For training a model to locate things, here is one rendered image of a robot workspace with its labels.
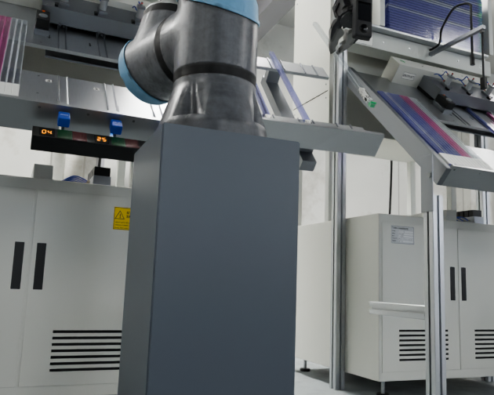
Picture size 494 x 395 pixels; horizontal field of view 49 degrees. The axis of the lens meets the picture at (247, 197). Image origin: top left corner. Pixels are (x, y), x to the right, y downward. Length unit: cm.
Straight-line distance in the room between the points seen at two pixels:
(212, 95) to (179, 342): 31
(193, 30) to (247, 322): 38
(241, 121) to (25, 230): 93
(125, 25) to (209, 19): 101
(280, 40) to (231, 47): 512
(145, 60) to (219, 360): 45
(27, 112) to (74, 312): 55
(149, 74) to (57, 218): 75
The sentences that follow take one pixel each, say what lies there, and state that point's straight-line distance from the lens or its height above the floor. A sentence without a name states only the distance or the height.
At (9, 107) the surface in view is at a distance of 124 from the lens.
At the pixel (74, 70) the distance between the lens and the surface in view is 196.
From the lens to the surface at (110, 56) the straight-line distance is 163.
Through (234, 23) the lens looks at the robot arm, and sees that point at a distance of 75.
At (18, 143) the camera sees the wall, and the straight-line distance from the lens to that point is 492.
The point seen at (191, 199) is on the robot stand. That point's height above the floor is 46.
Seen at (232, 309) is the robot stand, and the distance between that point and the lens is 64.
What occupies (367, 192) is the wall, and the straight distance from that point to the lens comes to 592.
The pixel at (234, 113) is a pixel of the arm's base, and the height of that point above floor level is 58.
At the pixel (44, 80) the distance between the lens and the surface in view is 139.
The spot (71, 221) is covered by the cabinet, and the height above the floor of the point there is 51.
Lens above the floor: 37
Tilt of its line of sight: 9 degrees up
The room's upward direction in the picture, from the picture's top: 2 degrees clockwise
